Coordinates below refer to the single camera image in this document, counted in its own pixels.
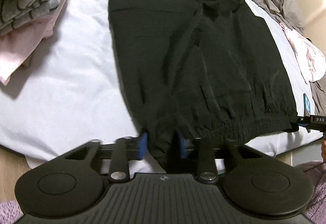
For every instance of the black pants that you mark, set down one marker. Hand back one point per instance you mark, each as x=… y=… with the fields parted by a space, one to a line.
x=203 y=60

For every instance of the black smartphone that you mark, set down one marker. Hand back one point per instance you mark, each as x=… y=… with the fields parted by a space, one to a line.
x=306 y=104

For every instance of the pink folded garment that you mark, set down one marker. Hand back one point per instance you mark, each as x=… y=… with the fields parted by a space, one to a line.
x=23 y=50

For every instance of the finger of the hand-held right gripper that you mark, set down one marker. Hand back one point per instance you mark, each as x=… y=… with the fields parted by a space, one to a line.
x=303 y=123

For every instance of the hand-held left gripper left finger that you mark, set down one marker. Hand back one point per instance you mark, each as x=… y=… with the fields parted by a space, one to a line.
x=142 y=147

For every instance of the bed with white sheet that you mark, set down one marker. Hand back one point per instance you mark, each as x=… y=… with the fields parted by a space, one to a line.
x=76 y=86

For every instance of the crumpled pink garment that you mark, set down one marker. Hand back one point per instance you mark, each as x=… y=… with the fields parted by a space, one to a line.
x=305 y=53

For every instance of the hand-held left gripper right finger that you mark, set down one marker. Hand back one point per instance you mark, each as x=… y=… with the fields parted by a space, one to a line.
x=182 y=148

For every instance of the person's right hand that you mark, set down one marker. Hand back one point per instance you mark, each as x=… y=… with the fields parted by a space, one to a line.
x=324 y=150

